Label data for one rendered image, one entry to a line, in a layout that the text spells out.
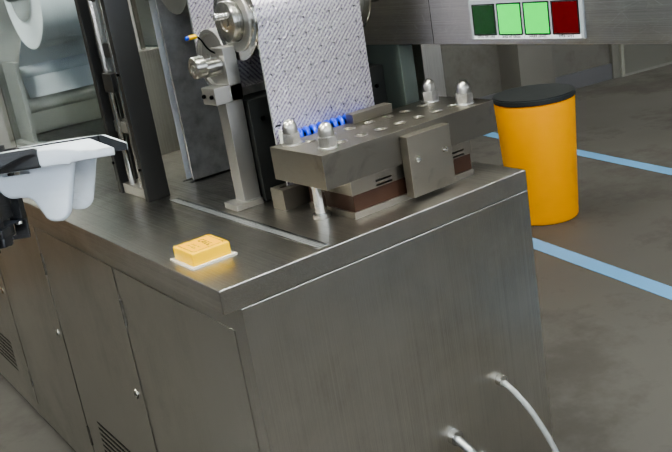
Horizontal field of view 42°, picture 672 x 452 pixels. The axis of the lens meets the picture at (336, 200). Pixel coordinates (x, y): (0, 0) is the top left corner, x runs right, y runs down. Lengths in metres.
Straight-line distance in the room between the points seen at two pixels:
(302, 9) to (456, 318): 0.63
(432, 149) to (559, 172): 2.46
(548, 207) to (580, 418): 1.60
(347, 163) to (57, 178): 0.83
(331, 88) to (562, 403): 1.34
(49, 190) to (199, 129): 1.28
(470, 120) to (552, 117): 2.28
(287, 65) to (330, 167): 0.26
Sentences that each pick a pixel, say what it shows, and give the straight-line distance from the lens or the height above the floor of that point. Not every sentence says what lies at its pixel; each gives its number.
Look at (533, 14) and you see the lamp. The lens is 1.53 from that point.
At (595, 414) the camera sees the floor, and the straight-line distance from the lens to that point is 2.62.
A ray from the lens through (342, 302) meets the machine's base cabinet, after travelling 1.44.
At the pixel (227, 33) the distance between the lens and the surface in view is 1.63.
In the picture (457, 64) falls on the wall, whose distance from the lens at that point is 6.34.
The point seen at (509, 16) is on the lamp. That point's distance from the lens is 1.56.
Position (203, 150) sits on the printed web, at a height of 0.96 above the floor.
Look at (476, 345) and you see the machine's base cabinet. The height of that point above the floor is 0.61.
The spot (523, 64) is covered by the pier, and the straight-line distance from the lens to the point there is 6.37.
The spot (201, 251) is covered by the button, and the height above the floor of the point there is 0.92.
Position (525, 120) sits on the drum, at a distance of 3.90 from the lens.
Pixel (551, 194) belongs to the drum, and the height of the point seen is 0.14.
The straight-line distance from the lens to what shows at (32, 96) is 2.52.
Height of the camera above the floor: 1.36
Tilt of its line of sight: 16 degrees down
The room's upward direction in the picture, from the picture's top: 9 degrees counter-clockwise
